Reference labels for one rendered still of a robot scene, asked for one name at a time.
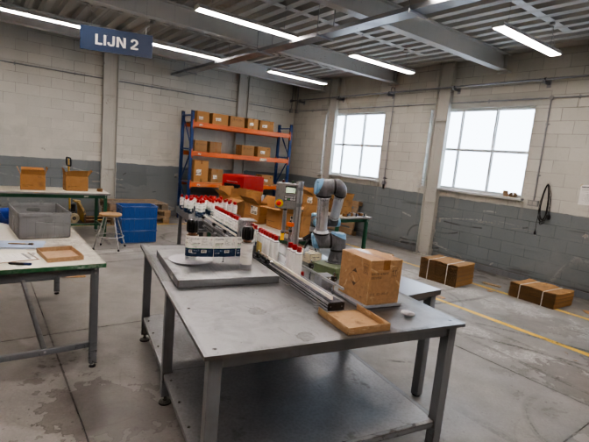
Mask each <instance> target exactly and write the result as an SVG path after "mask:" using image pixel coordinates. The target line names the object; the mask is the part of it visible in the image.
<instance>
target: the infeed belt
mask: <svg viewBox="0 0 589 442"><path fill-rule="evenodd" d="M269 263H270V264H272V265H273V266H275V267H277V268H278V269H279V270H280V271H282V272H283V273H285V274H287V275H289V276H290V277H292V278H293V279H295V280H296V281H298V282H299V283H300V284H302V285H303V286H305V287H306V288H308V289H310V290H311V291H313V292H314V293H316V294H317V295H319V296H320V297H322V298H323V299H325V300H326V301H328V302H329V303H342V301H341V300H339V299H338V298H336V297H334V296H333V300H330V299H329V298H328V297H326V296H324V295H322V294H321V293H319V292H318V291H316V290H315V289H312V288H311V287H310V286H309V285H307V284H306V283H304V282H302V281H300V280H299V279H297V278H296V277H293V276H292V275H291V274H289V273H288V272H285V270H284V269H282V268H281V267H279V266H277V265H276V264H274V263H272V262H269ZM302 278H304V277H302ZM304 279H305V280H307V279H306V278H304ZM307 281H309V280H307ZM311 283H312V284H314V283H313V282H311ZM314 285H315V284H314ZM317 287H318V286H317ZM318 288H319V289H321V288H320V287H318ZM321 290H323V289H321ZM323 291H325V290H323ZM325 292H326V293H328V292H327V291H325ZM328 294H329V295H331V296H332V294H330V293H328Z"/></svg>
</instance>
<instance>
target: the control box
mask: <svg viewBox="0 0 589 442"><path fill-rule="evenodd" d="M286 186H294V187H297V188H296V194H288V193H285V191H286ZM297 193H298V184H296V183H295V184H292V183H289V182H286V183H283V182H277V185H276V195H275V205H274V207H275V208H282V209H290V210H296V205H297ZM285 195H286V196H296V201H295V202H294V201H286V200H284V196H285ZM277 201H281V205H280V206H278V205H277V204H276V202H277Z"/></svg>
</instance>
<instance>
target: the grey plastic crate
mask: <svg viewBox="0 0 589 442"><path fill-rule="evenodd" d="M8 207H9V227H10V228H11V229H12V230H13V232H14V233H15V234H16V236H17V237H18V239H54V238H69V237H70V235H71V217H72V212H70V211H69V210H66V209H65V208H63V207H62V206H60V205H59V204H57V203H8ZM27 208H40V211H27V210H26V209H27Z"/></svg>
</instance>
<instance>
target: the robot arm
mask: <svg viewBox="0 0 589 442"><path fill-rule="evenodd" d="M314 194H315V195H316V197H317V211H316V213H312V214H311V221H310V228H309V230H310V232H309V234H308V235H306V236H305V237H303V240H307V242H306V243H305V245H304V249H303V255H304V254H305V252H308V251H309V246H313V247H314V248H315V250H316V252H318V251H321V250H320V248H330V255H329V258H328V262H331V263H341V260H342V252H343V249H345V245H346V235H345V234H344V233H343V232H331V233H329V231H328V230H327V227H339V226H340V225H341V219H340V217H339V216H340V212H341V209H342V206H343V202H344V199H345V198H346V195H347V188H346V186H345V184H344V183H343V182H342V181H341V180H339V179H323V178H322V179H317V180H316V182H315V186H314ZM331 195H334V200H333V204H332V207H331V212H330V217H328V212H329V200H330V198H331Z"/></svg>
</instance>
